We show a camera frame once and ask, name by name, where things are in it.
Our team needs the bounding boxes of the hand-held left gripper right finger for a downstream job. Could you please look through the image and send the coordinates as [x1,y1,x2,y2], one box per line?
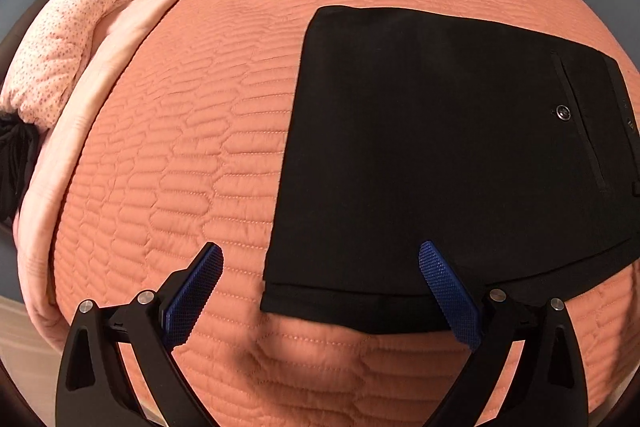
[418,240,588,427]

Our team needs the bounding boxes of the pink quilted bedspread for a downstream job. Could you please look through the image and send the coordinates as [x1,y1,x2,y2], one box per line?
[47,0,640,427]

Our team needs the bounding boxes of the floral pink pillow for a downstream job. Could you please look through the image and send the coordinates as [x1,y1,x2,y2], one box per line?
[0,0,151,128]

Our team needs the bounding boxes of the black cloth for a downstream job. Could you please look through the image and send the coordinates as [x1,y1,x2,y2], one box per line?
[0,109,43,223]

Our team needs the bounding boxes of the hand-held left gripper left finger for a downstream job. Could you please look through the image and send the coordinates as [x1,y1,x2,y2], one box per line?
[55,242,224,427]

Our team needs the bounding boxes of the black pants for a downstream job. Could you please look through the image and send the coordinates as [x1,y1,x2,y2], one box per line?
[260,5,640,336]

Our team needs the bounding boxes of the light pink blanket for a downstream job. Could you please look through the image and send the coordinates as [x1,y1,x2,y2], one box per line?
[12,0,251,350]

